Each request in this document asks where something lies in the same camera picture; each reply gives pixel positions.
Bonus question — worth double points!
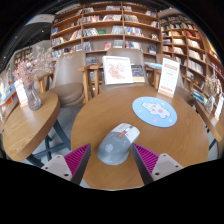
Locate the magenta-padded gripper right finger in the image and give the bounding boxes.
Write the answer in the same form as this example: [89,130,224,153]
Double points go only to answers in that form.
[131,143,184,186]

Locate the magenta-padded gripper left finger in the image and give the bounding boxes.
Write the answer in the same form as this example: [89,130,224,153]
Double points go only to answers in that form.
[41,143,92,186]

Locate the grey computer mouse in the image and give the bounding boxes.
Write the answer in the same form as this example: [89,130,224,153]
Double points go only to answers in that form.
[96,122,141,166]

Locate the round light blue mouse pad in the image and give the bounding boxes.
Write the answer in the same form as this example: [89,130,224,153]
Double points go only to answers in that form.
[131,96,178,128]

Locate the round wooden side table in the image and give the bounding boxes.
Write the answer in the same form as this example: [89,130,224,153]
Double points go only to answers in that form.
[1,91,73,168]
[194,99,224,158]

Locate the glass vase with pink flowers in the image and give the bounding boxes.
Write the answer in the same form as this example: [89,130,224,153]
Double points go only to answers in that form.
[13,46,56,112]

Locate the stack of books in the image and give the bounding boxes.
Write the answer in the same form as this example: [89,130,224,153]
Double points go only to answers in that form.
[190,88,209,106]

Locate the glass vase with pale flowers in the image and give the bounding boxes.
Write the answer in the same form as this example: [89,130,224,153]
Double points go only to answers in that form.
[203,64,223,114]

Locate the small white table card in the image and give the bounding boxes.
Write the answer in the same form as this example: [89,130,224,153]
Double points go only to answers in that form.
[213,93,224,121]
[13,79,29,108]

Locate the white sign in wooden stand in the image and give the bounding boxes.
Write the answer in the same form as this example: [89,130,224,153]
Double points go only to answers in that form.
[157,57,181,99]

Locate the dark covered book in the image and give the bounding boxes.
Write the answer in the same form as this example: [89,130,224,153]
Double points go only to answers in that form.
[130,64,146,83]

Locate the white framed floral picture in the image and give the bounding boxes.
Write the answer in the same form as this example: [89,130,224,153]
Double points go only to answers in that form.
[101,55,135,86]

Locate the distant wooden bookshelf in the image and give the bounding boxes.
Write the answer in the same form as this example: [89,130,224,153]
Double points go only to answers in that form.
[13,46,34,72]

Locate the curved wooden bookshelf with books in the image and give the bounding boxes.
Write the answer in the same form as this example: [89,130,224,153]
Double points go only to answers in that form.
[158,8,224,101]

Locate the wide wooden bookshelf with books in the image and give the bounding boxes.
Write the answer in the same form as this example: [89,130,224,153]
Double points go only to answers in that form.
[49,1,161,68]

